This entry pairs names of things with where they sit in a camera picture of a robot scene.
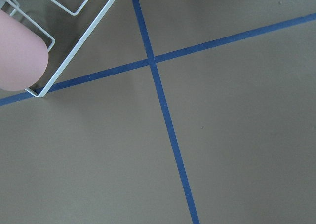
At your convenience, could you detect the pink cup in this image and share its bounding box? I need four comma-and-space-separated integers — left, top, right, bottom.
0, 11, 49, 91

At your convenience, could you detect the white wire cup rack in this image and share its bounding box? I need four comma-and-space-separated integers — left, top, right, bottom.
0, 0, 116, 97

